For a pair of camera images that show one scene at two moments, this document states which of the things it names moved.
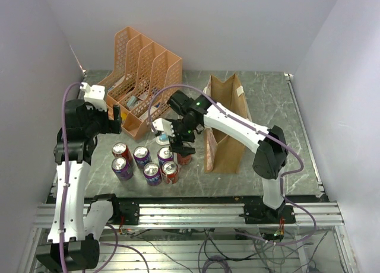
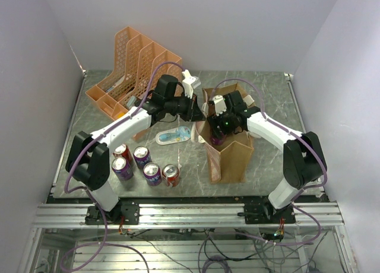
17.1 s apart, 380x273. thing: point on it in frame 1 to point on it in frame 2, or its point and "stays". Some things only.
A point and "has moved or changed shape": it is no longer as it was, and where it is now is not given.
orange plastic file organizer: [142, 73] stays
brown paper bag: [222, 152] has moved or changed shape
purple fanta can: [152, 174] stays
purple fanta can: [122, 168] stays
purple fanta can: [164, 155] to [217, 141]
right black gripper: [176, 143] to [215, 121]
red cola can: [170, 172] stays
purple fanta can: [142, 156] stays
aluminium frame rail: [214, 215] stays
